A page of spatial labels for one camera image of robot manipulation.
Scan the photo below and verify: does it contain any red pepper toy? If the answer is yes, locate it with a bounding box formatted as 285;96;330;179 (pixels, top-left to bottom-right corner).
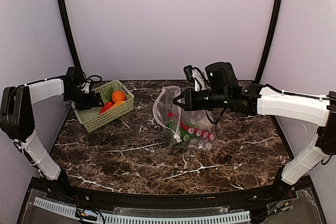
99;101;113;115

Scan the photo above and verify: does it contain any orange fruit toy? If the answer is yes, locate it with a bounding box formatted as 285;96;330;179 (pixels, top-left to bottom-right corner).
111;90;127;103

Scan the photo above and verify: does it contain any clear zip top bag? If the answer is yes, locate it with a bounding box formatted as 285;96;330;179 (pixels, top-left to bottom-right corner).
153;86;218;151

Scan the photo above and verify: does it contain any white bok choy toy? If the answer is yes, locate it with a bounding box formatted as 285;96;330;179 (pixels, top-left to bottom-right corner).
166;122;196;147

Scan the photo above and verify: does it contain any dark red chili toy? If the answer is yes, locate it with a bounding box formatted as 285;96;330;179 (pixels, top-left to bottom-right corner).
166;111;216;141

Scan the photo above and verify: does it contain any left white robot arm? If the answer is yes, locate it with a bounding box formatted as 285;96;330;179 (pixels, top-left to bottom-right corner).
1;67;103;181

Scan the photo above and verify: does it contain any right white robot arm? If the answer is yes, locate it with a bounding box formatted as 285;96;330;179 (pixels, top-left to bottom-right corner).
173;62;335;185

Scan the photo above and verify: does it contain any beige perforated plastic basket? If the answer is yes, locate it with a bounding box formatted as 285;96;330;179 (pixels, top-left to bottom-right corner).
71;80;134;133

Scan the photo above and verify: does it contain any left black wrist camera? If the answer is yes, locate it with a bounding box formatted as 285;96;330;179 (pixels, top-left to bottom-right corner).
80;74;103;93

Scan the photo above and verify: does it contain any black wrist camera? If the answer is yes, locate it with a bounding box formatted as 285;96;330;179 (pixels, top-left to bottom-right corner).
80;74;103;93
183;65;210;91

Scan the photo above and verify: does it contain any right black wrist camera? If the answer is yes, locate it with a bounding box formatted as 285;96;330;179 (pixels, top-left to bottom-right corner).
183;65;210;91

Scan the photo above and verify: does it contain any right black frame post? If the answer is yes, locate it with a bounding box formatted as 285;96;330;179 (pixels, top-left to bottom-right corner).
254;0;282;83

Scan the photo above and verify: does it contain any black frame post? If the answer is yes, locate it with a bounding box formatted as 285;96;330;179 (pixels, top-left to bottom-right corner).
254;0;282;83
57;0;83;72

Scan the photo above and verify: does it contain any white slotted cable duct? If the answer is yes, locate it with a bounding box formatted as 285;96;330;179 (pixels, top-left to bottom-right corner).
33;197;251;223

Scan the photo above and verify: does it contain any left black frame post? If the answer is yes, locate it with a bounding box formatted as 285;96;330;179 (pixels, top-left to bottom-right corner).
57;0;83;72

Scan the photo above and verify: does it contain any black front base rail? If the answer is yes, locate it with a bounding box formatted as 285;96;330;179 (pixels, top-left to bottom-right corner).
17;176;326;223

